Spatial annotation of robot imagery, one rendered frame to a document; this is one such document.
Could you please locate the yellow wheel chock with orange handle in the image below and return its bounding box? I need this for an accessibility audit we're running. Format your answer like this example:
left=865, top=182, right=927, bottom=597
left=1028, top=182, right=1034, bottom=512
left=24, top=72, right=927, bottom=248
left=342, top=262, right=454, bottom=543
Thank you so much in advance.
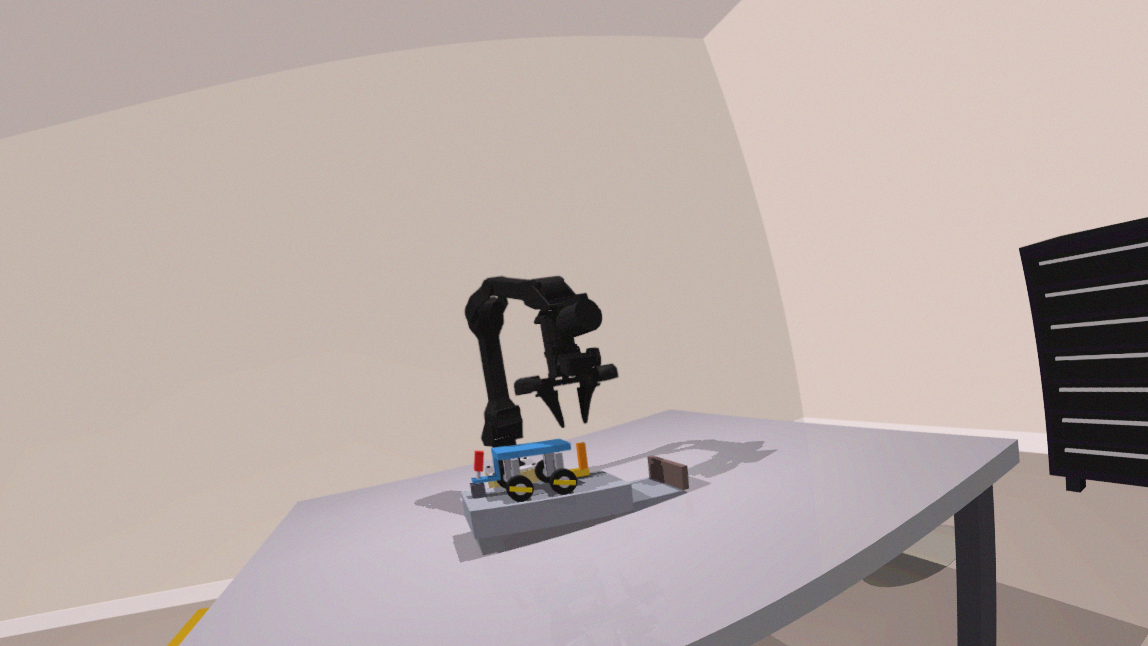
left=569, top=442, right=589, bottom=478

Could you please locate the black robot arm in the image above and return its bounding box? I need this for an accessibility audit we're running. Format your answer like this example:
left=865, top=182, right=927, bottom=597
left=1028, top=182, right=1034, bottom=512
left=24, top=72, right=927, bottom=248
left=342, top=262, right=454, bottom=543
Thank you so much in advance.
left=464, top=277, right=602, bottom=447

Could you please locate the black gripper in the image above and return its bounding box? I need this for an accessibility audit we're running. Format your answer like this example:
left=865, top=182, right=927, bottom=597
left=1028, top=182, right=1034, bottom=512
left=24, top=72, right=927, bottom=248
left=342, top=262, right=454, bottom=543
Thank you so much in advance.
left=514, top=340, right=619, bottom=428

